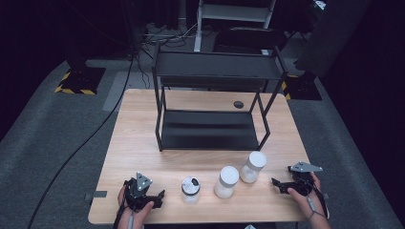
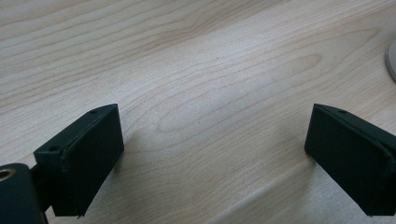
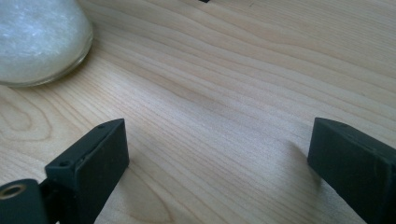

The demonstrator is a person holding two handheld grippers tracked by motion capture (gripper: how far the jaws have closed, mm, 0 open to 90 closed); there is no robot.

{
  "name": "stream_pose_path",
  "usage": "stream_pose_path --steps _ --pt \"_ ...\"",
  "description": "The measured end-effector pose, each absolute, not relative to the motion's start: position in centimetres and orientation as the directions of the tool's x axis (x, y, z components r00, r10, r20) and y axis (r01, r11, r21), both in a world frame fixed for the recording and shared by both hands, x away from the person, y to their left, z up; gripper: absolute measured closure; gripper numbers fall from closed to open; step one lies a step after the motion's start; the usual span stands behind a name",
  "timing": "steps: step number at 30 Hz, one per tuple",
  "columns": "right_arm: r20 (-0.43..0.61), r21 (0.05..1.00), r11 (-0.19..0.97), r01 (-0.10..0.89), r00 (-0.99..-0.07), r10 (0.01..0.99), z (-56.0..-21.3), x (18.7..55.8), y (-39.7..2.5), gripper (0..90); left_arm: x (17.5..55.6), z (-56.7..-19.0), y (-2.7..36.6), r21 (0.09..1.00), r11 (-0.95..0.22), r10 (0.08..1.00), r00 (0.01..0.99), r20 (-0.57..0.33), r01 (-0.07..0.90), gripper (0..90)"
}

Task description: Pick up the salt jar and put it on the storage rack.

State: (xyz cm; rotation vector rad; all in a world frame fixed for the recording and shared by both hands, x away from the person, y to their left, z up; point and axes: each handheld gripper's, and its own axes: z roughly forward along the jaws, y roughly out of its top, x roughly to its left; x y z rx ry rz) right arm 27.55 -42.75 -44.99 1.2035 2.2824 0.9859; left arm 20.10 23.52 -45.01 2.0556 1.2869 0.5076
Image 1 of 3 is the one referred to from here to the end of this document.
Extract black two-tier metal rack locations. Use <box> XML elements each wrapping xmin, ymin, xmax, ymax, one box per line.
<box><xmin>152</xmin><ymin>41</ymin><xmax>289</xmax><ymax>153</ymax></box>

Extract left gripper wrist strap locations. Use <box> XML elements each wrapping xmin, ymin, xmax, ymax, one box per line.
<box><xmin>113</xmin><ymin>187</ymin><xmax>136</xmax><ymax>229</ymax></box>

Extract dark grey hanging panel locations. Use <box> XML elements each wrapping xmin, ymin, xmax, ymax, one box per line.
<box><xmin>295</xmin><ymin>0</ymin><xmax>373</xmax><ymax>78</ymax></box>

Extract white metal stand frame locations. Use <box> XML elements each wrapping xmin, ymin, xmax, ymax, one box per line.
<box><xmin>193</xmin><ymin>0</ymin><xmax>277</xmax><ymax>52</ymax></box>

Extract bundle of floor cables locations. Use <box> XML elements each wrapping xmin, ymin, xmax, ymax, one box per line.
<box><xmin>139</xmin><ymin>21</ymin><xmax>196</xmax><ymax>50</ymax></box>

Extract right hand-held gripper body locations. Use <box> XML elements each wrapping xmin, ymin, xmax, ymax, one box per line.
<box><xmin>286</xmin><ymin>161</ymin><xmax>323</xmax><ymax>197</ymax></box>

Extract person's left hand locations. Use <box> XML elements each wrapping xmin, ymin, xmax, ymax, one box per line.
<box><xmin>117</xmin><ymin>185</ymin><xmax>156</xmax><ymax>229</ymax></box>

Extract glass shaker jar black lid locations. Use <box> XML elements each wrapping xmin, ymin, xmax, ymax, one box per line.
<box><xmin>181</xmin><ymin>176</ymin><xmax>202</xmax><ymax>205</ymax></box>

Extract person's right hand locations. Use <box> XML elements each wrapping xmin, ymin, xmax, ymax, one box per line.
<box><xmin>287</xmin><ymin>173</ymin><xmax>329</xmax><ymax>222</ymax></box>

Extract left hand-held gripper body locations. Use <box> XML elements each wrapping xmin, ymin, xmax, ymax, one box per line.
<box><xmin>123</xmin><ymin>172</ymin><xmax>154</xmax><ymax>213</ymax></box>

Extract long black floor cable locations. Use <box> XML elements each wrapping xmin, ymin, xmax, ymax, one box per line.
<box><xmin>27</xmin><ymin>53</ymin><xmax>136</xmax><ymax>229</ymax></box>

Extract white-lid jar of white powder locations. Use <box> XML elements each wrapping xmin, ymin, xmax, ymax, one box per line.
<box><xmin>239</xmin><ymin>151</ymin><xmax>268</xmax><ymax>184</ymax></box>
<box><xmin>214</xmin><ymin>165</ymin><xmax>240</xmax><ymax>200</ymax></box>

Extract black yellow striped base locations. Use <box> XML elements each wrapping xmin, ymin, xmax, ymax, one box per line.
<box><xmin>53</xmin><ymin>66</ymin><xmax>107</xmax><ymax>96</ymax></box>
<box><xmin>281</xmin><ymin>73</ymin><xmax>323</xmax><ymax>102</ymax></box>

